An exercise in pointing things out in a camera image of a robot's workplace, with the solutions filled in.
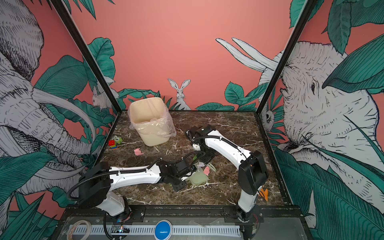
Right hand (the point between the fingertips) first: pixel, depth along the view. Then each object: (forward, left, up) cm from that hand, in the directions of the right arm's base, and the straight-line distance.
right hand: (206, 159), depth 80 cm
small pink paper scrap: (+10, +44, -11) cm, 47 cm away
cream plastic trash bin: (+33, +38, -2) cm, 50 cm away
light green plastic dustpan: (-6, +4, -12) cm, 14 cm away
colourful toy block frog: (+14, +60, -7) cm, 62 cm away
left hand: (-9, +13, -8) cm, 18 cm away
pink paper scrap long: (-2, -1, -12) cm, 12 cm away
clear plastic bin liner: (+15, +23, +12) cm, 30 cm away
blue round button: (-31, +21, -12) cm, 40 cm away
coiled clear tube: (-29, +64, -10) cm, 71 cm away
